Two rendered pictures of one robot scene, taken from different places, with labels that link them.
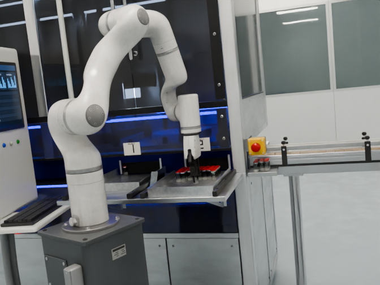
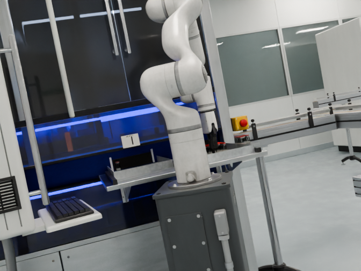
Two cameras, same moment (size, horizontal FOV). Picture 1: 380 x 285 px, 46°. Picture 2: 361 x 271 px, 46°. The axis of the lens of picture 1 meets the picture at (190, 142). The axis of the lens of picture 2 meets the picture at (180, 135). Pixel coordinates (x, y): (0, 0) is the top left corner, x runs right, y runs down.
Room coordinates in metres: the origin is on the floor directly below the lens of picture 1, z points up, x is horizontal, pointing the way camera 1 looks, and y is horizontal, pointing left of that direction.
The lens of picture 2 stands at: (0.20, 1.12, 1.11)
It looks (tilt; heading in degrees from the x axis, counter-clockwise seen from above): 3 degrees down; 329
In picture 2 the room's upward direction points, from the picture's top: 11 degrees counter-clockwise
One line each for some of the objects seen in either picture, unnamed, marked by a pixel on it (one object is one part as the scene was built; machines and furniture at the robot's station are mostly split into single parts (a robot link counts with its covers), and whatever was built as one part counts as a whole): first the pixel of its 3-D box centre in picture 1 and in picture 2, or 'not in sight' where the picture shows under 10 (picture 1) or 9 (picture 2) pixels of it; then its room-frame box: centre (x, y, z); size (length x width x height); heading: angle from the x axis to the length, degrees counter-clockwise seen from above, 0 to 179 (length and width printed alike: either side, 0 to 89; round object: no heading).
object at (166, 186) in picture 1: (191, 181); (213, 152); (1.81, 0.01, 0.90); 0.34 x 0.26 x 0.04; 163
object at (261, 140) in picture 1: (257, 145); (239, 123); (1.96, -0.30, 0.99); 0.08 x 0.07 x 0.07; 163
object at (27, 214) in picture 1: (39, 209); (67, 207); (1.92, 0.69, 0.82); 0.40 x 0.14 x 0.02; 172
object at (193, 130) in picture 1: (190, 129); (206, 107); (1.83, -0.01, 1.11); 0.09 x 0.08 x 0.03; 163
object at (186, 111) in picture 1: (188, 109); (202, 91); (1.83, -0.01, 1.19); 0.09 x 0.08 x 0.13; 46
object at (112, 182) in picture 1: (127, 178); (138, 166); (2.02, 0.30, 0.90); 0.34 x 0.26 x 0.04; 163
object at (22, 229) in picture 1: (30, 215); (57, 216); (1.93, 0.73, 0.79); 0.45 x 0.28 x 0.03; 172
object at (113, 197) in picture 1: (157, 186); (177, 165); (1.90, 0.16, 0.87); 0.70 x 0.48 x 0.02; 73
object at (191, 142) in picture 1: (192, 145); (208, 121); (1.83, -0.01, 1.05); 0.10 x 0.08 x 0.11; 163
